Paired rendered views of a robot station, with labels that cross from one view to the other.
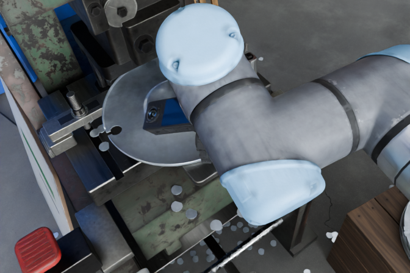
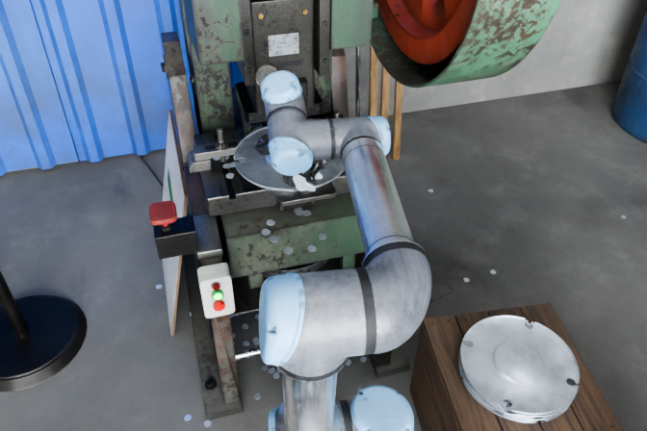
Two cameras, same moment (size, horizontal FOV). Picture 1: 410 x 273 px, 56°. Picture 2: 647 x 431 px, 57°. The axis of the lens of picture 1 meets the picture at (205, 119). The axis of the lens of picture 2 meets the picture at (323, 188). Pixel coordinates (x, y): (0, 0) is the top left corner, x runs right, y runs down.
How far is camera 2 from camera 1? 0.82 m
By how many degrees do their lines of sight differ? 15
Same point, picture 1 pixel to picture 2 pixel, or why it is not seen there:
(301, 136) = (305, 134)
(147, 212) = (243, 230)
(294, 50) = (472, 192)
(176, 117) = not seen: hidden behind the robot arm
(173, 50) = (266, 86)
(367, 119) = (340, 137)
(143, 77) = not seen: hidden behind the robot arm
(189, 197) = (277, 230)
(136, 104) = not seen: hidden behind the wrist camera
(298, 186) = (294, 148)
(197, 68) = (272, 94)
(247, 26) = (430, 155)
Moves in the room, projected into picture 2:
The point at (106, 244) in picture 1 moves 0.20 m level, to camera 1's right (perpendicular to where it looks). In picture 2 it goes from (206, 240) to (284, 253)
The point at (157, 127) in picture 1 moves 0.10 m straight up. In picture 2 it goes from (262, 146) to (259, 107)
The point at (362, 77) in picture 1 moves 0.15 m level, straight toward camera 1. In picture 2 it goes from (347, 120) to (286, 154)
